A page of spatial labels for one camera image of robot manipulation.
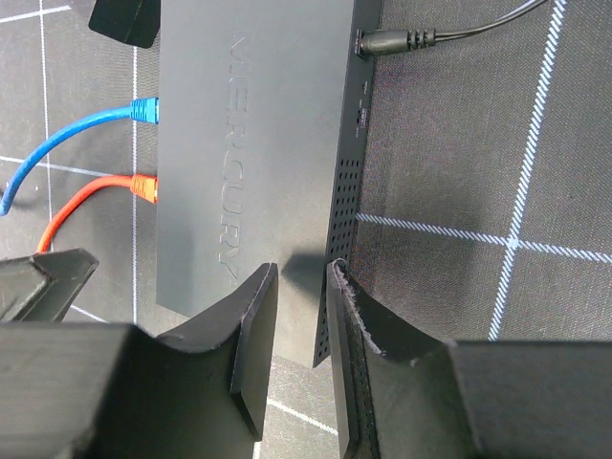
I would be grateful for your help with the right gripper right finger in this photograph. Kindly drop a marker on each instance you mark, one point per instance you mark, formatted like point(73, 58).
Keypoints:
point(401, 393)

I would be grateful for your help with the black grid mat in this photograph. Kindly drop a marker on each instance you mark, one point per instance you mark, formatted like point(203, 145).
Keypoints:
point(486, 188)

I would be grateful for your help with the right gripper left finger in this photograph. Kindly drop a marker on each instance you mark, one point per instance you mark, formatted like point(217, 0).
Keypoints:
point(110, 390)

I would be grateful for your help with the black network switch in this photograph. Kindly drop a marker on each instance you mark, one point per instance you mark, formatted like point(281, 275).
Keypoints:
point(264, 111)

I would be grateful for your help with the black power adapter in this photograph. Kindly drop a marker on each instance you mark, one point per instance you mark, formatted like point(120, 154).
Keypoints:
point(132, 22)

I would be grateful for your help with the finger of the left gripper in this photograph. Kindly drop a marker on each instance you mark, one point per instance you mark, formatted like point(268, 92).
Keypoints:
point(43, 286)

